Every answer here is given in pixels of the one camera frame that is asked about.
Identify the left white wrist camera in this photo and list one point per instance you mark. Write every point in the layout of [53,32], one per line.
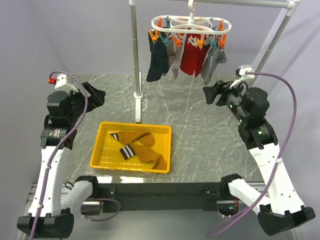
[62,83]

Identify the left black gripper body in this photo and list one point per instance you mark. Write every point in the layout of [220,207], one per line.
[93,101]

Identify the white round clip hanger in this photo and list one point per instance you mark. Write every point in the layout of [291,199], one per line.
[191,24]

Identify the grey hanging sock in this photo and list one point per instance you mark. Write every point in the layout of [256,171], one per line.
[214,57]

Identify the top silver rack bar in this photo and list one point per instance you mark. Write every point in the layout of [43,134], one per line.
[254,3]

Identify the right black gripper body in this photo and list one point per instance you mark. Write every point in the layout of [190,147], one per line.
[230,97]

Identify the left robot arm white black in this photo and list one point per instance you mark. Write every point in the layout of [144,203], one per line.
[50,215]

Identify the beige hanging sock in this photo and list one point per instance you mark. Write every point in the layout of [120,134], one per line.
[174,54]

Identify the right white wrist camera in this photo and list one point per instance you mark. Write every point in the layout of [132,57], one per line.
[244,75]

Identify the left silver rack pole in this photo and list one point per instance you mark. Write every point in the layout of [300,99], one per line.
[138,95]

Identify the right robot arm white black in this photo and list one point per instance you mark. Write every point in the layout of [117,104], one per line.
[279,208]

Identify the yellow plastic tray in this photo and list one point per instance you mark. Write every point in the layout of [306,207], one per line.
[106,154]

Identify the dark navy hanging sock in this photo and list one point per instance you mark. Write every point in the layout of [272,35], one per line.
[159,63]

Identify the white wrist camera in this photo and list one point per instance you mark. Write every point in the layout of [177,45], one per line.
[244,75]
[62,83]

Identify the red hanging sock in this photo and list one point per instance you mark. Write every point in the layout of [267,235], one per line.
[193,56]

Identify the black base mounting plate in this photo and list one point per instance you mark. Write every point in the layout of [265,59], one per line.
[163,196]

